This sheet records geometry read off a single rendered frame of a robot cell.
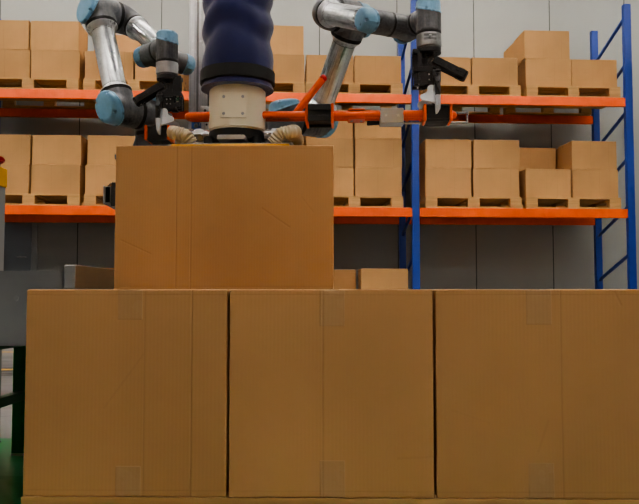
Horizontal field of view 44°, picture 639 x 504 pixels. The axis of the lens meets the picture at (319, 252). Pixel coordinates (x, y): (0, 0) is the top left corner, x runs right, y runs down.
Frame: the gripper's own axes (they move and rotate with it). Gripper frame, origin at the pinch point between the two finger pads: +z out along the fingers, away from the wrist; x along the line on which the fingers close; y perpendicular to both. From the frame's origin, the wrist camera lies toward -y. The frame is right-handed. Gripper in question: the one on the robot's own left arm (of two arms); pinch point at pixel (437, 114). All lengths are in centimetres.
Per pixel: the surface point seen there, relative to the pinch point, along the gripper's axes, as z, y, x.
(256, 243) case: 40, 52, 21
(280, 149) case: 14, 45, 21
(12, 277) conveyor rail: 49, 112, 37
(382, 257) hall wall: -5, -20, -857
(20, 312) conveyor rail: 58, 110, 37
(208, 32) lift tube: -24, 68, 7
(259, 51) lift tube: -18, 53, 8
